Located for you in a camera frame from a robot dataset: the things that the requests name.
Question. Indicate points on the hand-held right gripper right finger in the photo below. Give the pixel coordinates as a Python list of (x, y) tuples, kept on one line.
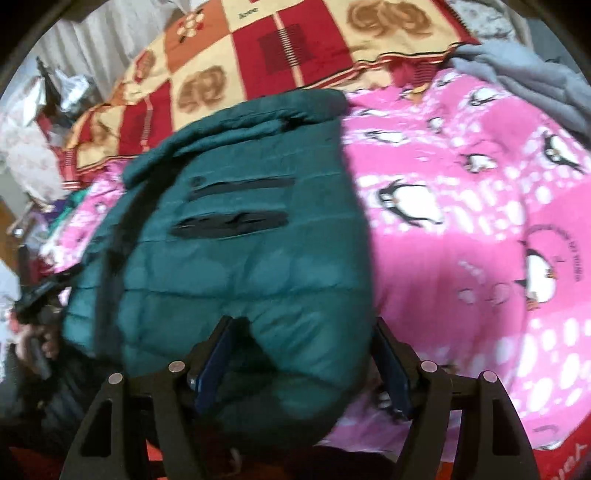
[(392, 369)]

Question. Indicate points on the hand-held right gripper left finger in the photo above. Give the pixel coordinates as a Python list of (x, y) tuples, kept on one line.
[(213, 364)]

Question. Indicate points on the green quilted jacket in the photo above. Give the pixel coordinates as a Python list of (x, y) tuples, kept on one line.
[(254, 277)]

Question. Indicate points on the person's left hand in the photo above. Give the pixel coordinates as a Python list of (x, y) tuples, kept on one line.
[(46, 344)]

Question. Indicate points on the green and purple cloth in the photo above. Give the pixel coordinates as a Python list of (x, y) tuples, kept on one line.
[(62, 217)]

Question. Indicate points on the pink penguin blanket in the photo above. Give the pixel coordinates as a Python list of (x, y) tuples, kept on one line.
[(461, 277)]

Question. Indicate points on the white floral cloth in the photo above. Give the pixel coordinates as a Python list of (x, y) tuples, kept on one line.
[(27, 147)]

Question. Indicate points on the red cloth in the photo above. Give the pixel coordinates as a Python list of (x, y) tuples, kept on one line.
[(568, 457)]

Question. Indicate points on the clear plastic bag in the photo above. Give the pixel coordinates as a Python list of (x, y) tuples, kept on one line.
[(74, 90)]

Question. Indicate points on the grey cloth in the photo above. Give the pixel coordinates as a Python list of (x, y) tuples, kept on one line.
[(531, 78)]

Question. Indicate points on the red checkered rose quilt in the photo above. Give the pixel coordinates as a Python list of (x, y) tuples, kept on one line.
[(286, 46)]

